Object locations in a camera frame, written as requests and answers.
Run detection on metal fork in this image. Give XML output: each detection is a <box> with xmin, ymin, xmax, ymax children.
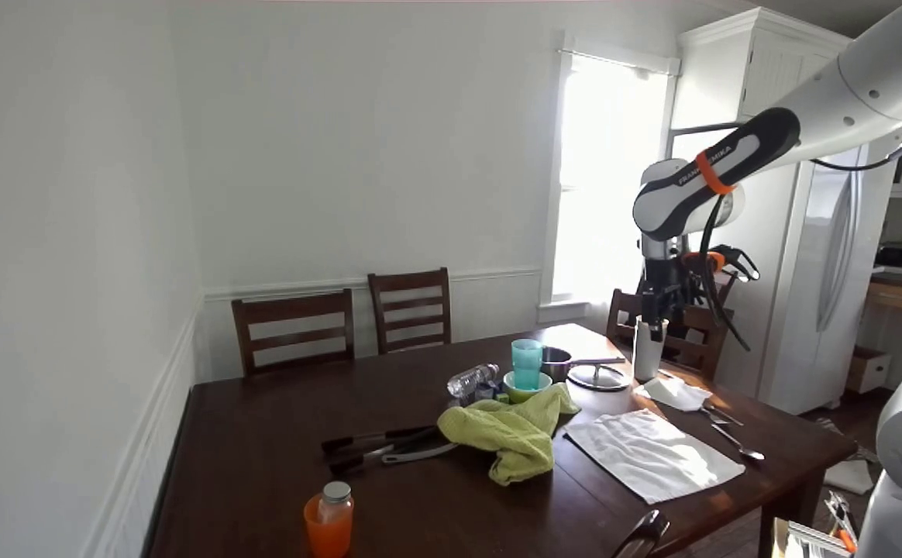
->
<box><xmin>699</xmin><ymin>396</ymin><xmax>750</xmax><ymax>430</ymax></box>

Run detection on black handled kitchen utensil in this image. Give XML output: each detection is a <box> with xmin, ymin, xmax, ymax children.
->
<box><xmin>316</xmin><ymin>423</ymin><xmax>442</xmax><ymax>470</ymax></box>

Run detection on tall steel tumbler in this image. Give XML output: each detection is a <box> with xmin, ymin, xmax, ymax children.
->
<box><xmin>628</xmin><ymin>316</ymin><xmax>670</xmax><ymax>388</ymax></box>

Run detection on white tall cabinet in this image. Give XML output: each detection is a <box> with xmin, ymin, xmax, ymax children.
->
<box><xmin>670</xmin><ymin>6</ymin><xmax>859</xmax><ymax>168</ymax></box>

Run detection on clear crumpled plastic container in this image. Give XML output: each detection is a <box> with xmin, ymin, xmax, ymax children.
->
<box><xmin>442</xmin><ymin>361</ymin><xmax>505</xmax><ymax>406</ymax></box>

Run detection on steel pot lid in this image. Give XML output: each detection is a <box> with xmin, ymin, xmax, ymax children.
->
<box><xmin>563</xmin><ymin>361</ymin><xmax>635</xmax><ymax>396</ymax></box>

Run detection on white towel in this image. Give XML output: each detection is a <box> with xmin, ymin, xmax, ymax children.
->
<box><xmin>562</xmin><ymin>406</ymin><xmax>750</xmax><ymax>510</ymax></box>

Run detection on white paper napkin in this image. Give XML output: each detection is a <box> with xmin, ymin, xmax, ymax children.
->
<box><xmin>641</xmin><ymin>374</ymin><xmax>714</xmax><ymax>417</ymax></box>

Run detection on metal spoon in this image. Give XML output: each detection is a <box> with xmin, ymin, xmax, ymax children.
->
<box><xmin>709</xmin><ymin>418</ymin><xmax>770</xmax><ymax>469</ymax></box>

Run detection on teal plastic cup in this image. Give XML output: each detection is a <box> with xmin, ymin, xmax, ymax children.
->
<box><xmin>509</xmin><ymin>334</ymin><xmax>545</xmax><ymax>390</ymax></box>

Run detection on white refrigerator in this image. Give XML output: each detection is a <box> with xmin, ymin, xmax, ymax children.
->
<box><xmin>756</xmin><ymin>152</ymin><xmax>902</xmax><ymax>418</ymax></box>

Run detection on teal bowl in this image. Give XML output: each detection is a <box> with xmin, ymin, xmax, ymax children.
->
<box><xmin>500</xmin><ymin>370</ymin><xmax>557</xmax><ymax>403</ymax></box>

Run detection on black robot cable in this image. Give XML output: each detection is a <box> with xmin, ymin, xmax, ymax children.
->
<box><xmin>806</xmin><ymin>110</ymin><xmax>902</xmax><ymax>177</ymax></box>

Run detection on orange juice bottle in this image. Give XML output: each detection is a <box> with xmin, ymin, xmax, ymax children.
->
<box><xmin>300</xmin><ymin>478</ymin><xmax>360</xmax><ymax>558</ymax></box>

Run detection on bright window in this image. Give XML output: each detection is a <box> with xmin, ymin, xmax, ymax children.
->
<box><xmin>549</xmin><ymin>43</ymin><xmax>675</xmax><ymax>316</ymax></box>

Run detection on metal tongs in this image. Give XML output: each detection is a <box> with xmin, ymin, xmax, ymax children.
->
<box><xmin>609</xmin><ymin>505</ymin><xmax>675</xmax><ymax>558</ymax></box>

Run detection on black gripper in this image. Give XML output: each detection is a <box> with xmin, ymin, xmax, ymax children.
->
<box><xmin>635</xmin><ymin>244</ymin><xmax>705</xmax><ymax>337</ymax></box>

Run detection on silver black handled knife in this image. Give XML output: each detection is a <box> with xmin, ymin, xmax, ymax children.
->
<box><xmin>378</xmin><ymin>436</ymin><xmax>462</xmax><ymax>470</ymax></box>

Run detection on steel saucepan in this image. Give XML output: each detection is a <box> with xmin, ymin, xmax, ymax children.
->
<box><xmin>538</xmin><ymin>344</ymin><xmax>628</xmax><ymax>384</ymax></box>

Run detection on green cloth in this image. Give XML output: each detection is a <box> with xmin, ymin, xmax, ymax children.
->
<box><xmin>435</xmin><ymin>381</ymin><xmax>581</xmax><ymax>491</ymax></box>

